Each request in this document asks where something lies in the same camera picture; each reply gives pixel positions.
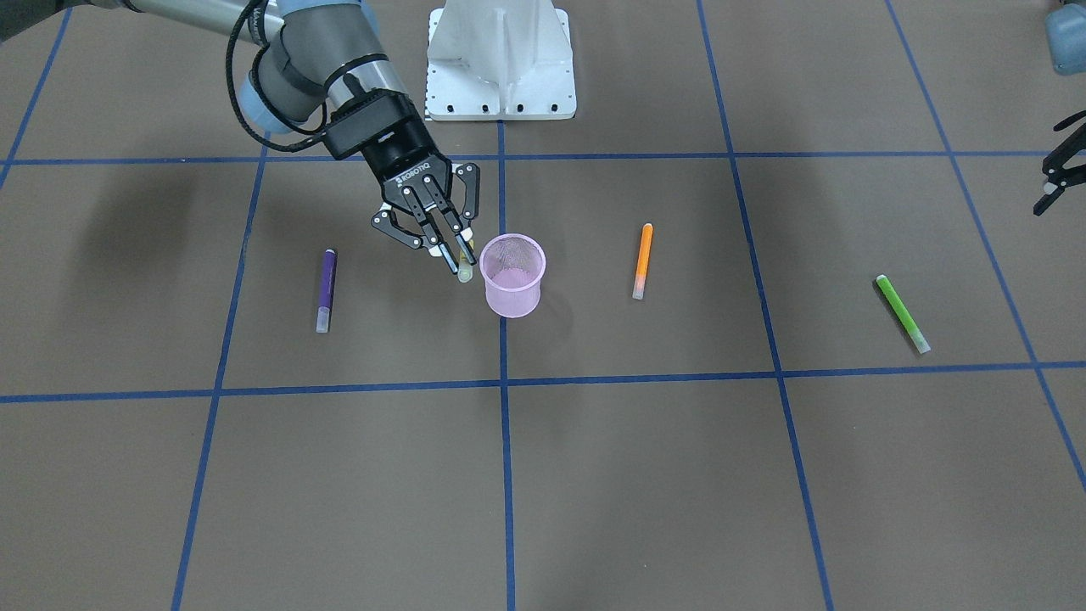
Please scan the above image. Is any orange highlighter pen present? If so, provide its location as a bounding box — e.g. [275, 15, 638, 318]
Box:
[631, 222, 654, 300]

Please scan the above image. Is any purple highlighter pen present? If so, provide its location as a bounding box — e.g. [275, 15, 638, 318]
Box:
[315, 249, 338, 334]

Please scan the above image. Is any green highlighter pen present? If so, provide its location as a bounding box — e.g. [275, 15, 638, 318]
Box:
[874, 273, 932, 355]

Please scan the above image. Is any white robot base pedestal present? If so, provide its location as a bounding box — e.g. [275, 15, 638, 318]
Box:
[424, 1, 578, 120]

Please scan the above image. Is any yellow highlighter pen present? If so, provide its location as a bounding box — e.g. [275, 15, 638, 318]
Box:
[457, 239, 476, 283]

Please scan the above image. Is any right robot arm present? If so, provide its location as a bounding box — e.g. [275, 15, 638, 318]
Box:
[98, 1, 479, 273]

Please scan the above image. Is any brown paper table mat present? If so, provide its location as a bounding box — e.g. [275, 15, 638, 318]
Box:
[3, 1, 1085, 610]

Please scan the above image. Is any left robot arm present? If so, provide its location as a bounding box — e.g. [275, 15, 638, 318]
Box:
[1033, 1, 1085, 216]

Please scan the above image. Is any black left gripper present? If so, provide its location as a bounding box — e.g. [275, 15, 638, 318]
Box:
[1033, 110, 1086, 216]

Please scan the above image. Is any pink mesh pen holder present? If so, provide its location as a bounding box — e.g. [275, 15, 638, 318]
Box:
[479, 233, 546, 318]

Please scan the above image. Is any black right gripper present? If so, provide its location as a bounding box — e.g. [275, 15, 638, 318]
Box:
[323, 89, 481, 273]

